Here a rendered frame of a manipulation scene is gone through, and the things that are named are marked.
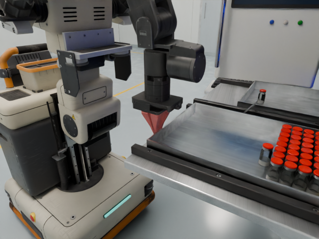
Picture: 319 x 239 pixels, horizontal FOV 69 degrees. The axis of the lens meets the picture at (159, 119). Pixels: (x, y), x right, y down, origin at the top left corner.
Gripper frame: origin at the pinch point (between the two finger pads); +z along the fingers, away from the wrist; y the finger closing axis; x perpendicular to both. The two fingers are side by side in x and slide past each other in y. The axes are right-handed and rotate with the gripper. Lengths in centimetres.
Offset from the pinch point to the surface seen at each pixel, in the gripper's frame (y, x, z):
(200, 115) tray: 3.4, 18.8, 2.2
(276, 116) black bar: 23.3, 26.5, 0.4
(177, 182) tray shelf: 11.3, -10.4, 2.5
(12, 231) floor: -94, -9, 91
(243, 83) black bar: 7, 55, 1
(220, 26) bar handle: -13, 80, -19
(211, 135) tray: 10.5, 9.2, 2.2
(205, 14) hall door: -205, 542, -7
